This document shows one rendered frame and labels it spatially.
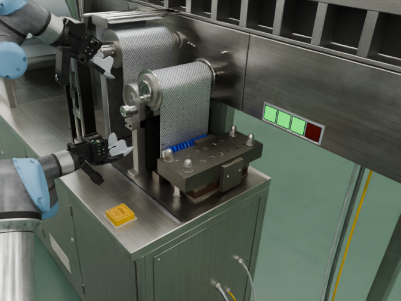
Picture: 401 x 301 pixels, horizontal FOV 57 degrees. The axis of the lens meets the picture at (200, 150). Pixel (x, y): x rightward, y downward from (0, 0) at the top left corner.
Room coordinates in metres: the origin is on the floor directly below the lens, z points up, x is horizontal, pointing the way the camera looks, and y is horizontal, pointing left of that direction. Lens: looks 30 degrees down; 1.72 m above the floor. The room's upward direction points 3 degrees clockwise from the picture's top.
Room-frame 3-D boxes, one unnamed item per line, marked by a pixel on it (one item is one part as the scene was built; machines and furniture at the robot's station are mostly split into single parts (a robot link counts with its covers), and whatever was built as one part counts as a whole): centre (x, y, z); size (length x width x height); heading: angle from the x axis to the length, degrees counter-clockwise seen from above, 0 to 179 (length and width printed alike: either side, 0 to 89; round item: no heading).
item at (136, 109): (1.23, 0.25, 1.05); 0.06 x 0.05 x 0.31; 133
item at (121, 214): (0.95, 0.26, 0.91); 0.07 x 0.07 x 0.02; 43
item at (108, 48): (1.40, 0.38, 1.34); 0.06 x 0.06 x 0.06; 43
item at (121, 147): (1.05, 0.26, 1.12); 0.09 x 0.03 x 0.06; 124
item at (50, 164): (0.89, 0.47, 1.11); 0.11 x 0.08 x 0.09; 133
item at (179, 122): (1.27, 0.06, 1.11); 0.23 x 0.01 x 0.18; 133
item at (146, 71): (1.23, 0.19, 1.25); 0.15 x 0.01 x 0.15; 43
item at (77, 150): (1.00, 0.35, 1.12); 0.12 x 0.08 x 0.09; 133
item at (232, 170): (1.15, -0.12, 0.97); 0.10 x 0.03 x 0.11; 133
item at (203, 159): (1.21, -0.05, 1.00); 0.40 x 0.16 x 0.06; 133
